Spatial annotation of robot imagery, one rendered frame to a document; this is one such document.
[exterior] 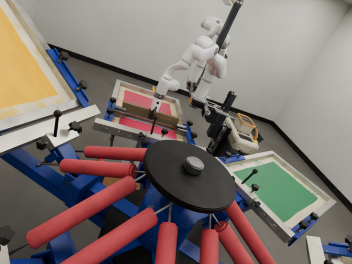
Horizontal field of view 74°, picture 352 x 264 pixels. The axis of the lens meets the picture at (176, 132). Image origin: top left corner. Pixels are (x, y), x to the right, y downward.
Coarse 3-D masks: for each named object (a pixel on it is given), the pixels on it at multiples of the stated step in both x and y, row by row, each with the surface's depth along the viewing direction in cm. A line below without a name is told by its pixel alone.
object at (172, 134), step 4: (148, 100) 200; (164, 104) 206; (168, 104) 209; (168, 108) 201; (168, 112) 195; (156, 128) 164; (160, 128) 166; (156, 132) 160; (160, 132) 162; (168, 132) 166; (172, 132) 169; (168, 136) 161; (172, 136) 164; (176, 136) 166
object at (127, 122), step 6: (126, 96) 189; (132, 96) 193; (138, 96) 198; (144, 96) 203; (120, 120) 154; (126, 120) 157; (132, 120) 160; (132, 126) 154; (138, 126) 157; (144, 126) 160
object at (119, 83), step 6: (120, 84) 201; (126, 84) 202; (132, 84) 205; (114, 90) 181; (138, 90) 206; (144, 90) 207; (150, 90) 211; (114, 96) 172; (168, 96) 215; (174, 102) 216; (180, 108) 202; (180, 114) 192; (180, 120) 184
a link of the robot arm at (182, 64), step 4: (180, 60) 155; (184, 60) 153; (176, 64) 156; (180, 64) 154; (184, 64) 154; (188, 64) 154; (168, 68) 159; (172, 68) 159; (176, 68) 160; (180, 68) 158; (184, 68) 155; (188, 68) 156; (164, 72) 159; (168, 72) 161; (172, 72) 164; (164, 76) 159; (168, 76) 159
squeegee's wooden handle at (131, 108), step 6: (126, 102) 157; (126, 108) 158; (132, 108) 159; (138, 108) 160; (144, 108) 160; (138, 114) 162; (144, 114) 162; (156, 114) 163; (162, 114) 164; (168, 114) 167; (156, 120) 166; (162, 120) 167; (168, 120) 167; (174, 120) 168; (174, 126) 170
